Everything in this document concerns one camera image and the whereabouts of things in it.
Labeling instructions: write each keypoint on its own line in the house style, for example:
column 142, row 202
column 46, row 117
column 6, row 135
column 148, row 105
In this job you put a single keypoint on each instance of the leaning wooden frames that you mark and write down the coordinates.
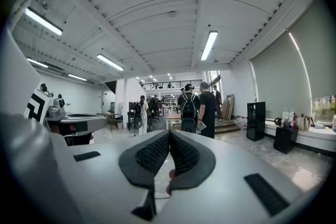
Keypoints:
column 229, row 107

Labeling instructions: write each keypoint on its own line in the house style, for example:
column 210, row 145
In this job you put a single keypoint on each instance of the black headphones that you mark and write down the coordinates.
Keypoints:
column 278, row 121

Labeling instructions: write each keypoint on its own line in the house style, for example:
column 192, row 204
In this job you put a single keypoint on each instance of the low black box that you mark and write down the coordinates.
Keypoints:
column 284, row 140

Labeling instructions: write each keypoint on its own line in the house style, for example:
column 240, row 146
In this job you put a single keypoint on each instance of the white ceiling tube light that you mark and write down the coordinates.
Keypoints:
column 77, row 77
column 209, row 45
column 110, row 62
column 37, row 62
column 43, row 21

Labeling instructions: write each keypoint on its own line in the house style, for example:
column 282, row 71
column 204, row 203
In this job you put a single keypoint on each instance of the beige tote bag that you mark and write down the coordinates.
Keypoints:
column 306, row 123

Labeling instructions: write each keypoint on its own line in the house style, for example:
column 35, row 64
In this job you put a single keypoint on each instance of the black mezzanine railing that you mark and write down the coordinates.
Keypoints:
column 170, row 81

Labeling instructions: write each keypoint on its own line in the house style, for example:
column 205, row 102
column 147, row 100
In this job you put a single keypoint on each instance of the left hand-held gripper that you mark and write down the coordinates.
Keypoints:
column 36, row 107

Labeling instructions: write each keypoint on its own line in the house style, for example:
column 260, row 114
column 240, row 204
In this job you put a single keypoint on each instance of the light wooden table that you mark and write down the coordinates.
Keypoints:
column 173, row 116

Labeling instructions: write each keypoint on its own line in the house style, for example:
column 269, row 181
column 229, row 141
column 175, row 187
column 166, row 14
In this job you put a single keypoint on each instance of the white paper sheet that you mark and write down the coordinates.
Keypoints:
column 201, row 126

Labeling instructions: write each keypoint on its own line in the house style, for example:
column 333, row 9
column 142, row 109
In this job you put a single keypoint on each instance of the brown wooden chair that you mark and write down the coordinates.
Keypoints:
column 113, row 120

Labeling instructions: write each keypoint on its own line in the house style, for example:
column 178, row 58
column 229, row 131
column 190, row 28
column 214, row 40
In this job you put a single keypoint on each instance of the grey roller blind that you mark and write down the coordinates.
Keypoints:
column 281, row 81
column 319, row 55

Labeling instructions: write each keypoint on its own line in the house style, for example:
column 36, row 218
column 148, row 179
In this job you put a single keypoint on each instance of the dark wooden step platform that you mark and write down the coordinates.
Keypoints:
column 227, row 127

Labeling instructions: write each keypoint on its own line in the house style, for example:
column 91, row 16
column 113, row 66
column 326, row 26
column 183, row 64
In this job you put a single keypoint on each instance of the white window bench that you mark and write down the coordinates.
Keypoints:
column 315, row 139

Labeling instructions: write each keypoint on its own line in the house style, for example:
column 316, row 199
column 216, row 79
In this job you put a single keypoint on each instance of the white paper bag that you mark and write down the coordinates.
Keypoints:
column 285, row 118
column 291, row 118

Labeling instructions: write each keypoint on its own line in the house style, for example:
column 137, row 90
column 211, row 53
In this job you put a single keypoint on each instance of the round ceiling smoke detector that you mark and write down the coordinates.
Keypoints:
column 172, row 14

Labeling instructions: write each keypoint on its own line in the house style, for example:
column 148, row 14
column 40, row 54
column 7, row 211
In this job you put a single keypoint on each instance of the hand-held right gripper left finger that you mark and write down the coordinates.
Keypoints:
column 105, row 178

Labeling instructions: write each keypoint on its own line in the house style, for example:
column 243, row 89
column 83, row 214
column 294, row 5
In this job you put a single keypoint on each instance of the black backpack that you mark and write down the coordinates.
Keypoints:
column 189, row 107

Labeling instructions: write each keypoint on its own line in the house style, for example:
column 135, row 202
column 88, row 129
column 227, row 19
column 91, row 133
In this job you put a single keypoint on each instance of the tall black cabinet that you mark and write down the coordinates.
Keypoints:
column 256, row 122

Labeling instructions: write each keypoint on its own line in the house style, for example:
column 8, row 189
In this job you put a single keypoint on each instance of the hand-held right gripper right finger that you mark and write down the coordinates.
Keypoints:
column 223, row 191

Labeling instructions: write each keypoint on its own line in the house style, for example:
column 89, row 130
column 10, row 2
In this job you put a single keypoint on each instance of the clear water jug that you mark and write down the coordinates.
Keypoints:
column 242, row 123

